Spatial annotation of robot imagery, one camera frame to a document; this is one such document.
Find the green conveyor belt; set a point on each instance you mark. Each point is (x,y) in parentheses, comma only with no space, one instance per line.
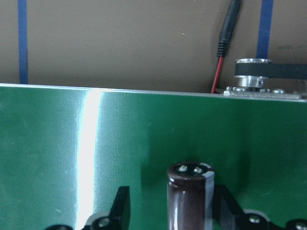
(64,151)

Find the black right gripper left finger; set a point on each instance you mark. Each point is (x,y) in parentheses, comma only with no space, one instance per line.
(118,218)

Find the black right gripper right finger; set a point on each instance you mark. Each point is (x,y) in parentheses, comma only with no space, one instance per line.
(230,216)

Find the dark brown capacitor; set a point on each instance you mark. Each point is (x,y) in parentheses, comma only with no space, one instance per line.
(190,192)

